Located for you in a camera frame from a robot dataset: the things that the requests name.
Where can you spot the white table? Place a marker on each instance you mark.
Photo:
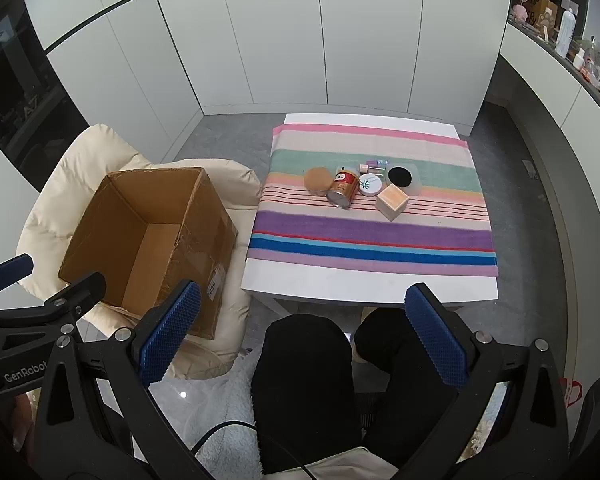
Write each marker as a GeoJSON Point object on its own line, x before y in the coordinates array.
{"type": "Point", "coordinates": [330, 291]}

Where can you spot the floor socket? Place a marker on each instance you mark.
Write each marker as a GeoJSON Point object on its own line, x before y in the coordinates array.
{"type": "Point", "coordinates": [530, 169]}

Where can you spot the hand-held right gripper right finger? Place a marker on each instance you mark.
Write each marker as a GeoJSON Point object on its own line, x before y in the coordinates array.
{"type": "Point", "coordinates": [437, 342]}

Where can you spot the white fluffy blanket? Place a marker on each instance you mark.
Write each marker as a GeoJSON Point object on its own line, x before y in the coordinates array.
{"type": "Point", "coordinates": [230, 410]}

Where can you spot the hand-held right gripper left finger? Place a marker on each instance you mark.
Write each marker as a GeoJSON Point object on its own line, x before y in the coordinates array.
{"type": "Point", "coordinates": [172, 332]}

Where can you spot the pink plush toy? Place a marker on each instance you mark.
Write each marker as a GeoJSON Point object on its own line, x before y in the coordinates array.
{"type": "Point", "coordinates": [520, 12]}

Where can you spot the person's left hand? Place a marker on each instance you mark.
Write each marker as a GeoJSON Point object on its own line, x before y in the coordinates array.
{"type": "Point", "coordinates": [24, 417]}

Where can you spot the striped cloth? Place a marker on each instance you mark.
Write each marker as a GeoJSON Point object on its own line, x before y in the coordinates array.
{"type": "Point", "coordinates": [355, 240]}

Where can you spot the white tall bottle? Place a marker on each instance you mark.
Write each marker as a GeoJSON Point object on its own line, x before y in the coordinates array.
{"type": "Point", "coordinates": [566, 32]}

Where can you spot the pale pink lid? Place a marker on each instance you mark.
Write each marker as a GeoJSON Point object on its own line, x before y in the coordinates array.
{"type": "Point", "coordinates": [317, 180]}

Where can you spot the white round jar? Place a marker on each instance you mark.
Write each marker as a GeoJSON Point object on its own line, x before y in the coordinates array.
{"type": "Point", "coordinates": [370, 185]}

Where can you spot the black round disc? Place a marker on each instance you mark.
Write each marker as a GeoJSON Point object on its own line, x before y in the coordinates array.
{"type": "Point", "coordinates": [402, 177]}

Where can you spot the red gold can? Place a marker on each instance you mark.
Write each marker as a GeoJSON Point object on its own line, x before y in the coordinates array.
{"type": "Point", "coordinates": [342, 190]}

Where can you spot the red white object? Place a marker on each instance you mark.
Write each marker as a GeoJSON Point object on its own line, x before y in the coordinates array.
{"type": "Point", "coordinates": [573, 392]}

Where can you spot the glass items on counter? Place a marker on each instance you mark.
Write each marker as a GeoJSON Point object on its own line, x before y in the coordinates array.
{"type": "Point", "coordinates": [597, 62]}

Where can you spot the cream padded chair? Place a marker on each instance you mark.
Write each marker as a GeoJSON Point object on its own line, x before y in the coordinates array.
{"type": "Point", "coordinates": [80, 160]}

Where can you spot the person's leg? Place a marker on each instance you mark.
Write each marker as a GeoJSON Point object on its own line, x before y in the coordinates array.
{"type": "Point", "coordinates": [405, 360]}
{"type": "Point", "coordinates": [305, 385]}

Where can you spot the cream jacket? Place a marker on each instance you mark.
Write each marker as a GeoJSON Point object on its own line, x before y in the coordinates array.
{"type": "Point", "coordinates": [340, 462]}

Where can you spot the brown printed box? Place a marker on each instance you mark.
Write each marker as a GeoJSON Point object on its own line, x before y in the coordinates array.
{"type": "Point", "coordinates": [542, 10]}

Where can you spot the person's right leg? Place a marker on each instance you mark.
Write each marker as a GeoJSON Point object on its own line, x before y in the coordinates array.
{"type": "Point", "coordinates": [405, 360]}

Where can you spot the black glass panel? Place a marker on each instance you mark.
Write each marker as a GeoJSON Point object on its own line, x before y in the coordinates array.
{"type": "Point", "coordinates": [25, 85]}

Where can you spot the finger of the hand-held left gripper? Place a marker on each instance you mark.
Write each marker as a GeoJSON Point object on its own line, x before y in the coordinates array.
{"type": "Point", "coordinates": [10, 268]}
{"type": "Point", "coordinates": [80, 292]}

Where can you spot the clear bottle pink cap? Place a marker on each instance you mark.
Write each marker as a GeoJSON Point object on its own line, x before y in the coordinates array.
{"type": "Point", "coordinates": [366, 167]}

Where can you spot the person's left leg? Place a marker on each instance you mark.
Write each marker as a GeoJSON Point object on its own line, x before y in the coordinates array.
{"type": "Point", "coordinates": [305, 385]}

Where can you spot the brown cardboard box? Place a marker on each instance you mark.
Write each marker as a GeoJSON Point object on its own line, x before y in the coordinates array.
{"type": "Point", "coordinates": [130, 242]}

